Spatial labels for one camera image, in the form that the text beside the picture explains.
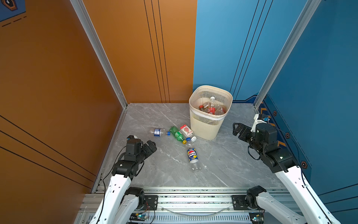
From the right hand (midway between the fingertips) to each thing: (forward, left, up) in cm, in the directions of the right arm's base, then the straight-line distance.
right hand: (238, 126), depth 71 cm
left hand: (-3, +47, -13) cm, 49 cm away
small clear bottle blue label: (+12, +46, -22) cm, 53 cm away
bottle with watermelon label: (+14, +27, -24) cm, 39 cm away
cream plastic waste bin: (+26, +11, -11) cm, 30 cm away
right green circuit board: (-35, -9, -31) cm, 48 cm away
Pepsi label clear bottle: (-5, +23, -23) cm, 32 cm away
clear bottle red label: (+29, +15, -14) cm, 35 cm away
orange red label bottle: (+13, +6, -2) cm, 15 cm away
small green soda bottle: (+9, +32, -22) cm, 40 cm away
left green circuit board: (-35, +52, -29) cm, 69 cm away
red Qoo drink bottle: (+18, +10, -6) cm, 21 cm away
